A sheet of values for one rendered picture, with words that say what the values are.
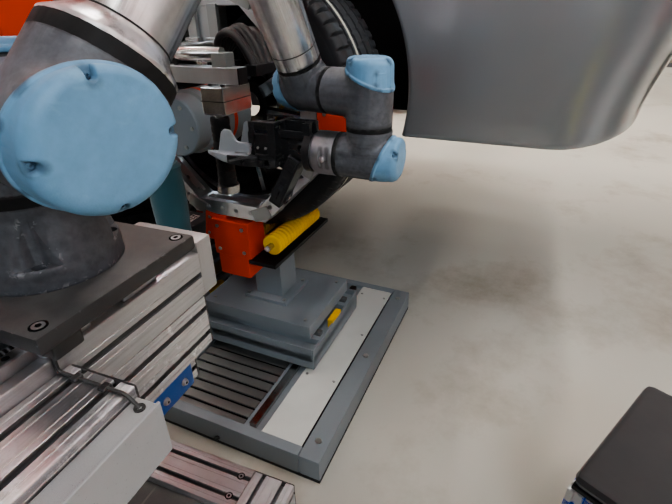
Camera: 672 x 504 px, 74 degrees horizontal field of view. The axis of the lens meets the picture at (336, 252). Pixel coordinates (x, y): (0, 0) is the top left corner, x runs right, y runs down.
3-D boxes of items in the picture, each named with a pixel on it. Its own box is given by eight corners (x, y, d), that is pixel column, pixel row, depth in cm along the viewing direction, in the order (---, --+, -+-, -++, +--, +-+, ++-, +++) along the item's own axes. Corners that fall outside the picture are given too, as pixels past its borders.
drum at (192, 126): (258, 139, 114) (252, 81, 108) (205, 162, 97) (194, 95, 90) (213, 134, 119) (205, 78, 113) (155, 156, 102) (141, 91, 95)
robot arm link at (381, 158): (409, 127, 74) (406, 176, 78) (348, 122, 78) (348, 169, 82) (395, 138, 68) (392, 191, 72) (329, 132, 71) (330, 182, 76)
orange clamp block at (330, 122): (330, 131, 106) (366, 134, 103) (316, 139, 100) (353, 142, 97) (330, 100, 103) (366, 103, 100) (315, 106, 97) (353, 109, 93)
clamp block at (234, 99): (252, 107, 88) (250, 79, 86) (225, 117, 81) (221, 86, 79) (231, 106, 90) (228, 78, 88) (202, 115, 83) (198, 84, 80)
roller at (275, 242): (324, 218, 143) (323, 202, 140) (277, 261, 119) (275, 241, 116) (307, 216, 145) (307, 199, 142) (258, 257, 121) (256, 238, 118)
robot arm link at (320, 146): (347, 168, 82) (329, 182, 75) (324, 165, 83) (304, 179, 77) (347, 127, 78) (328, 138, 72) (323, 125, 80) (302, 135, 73)
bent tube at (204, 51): (280, 58, 96) (276, 2, 91) (226, 68, 80) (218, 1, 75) (213, 56, 102) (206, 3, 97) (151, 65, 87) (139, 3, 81)
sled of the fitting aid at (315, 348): (356, 309, 167) (356, 287, 163) (314, 372, 138) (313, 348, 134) (244, 281, 185) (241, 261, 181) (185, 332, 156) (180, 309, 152)
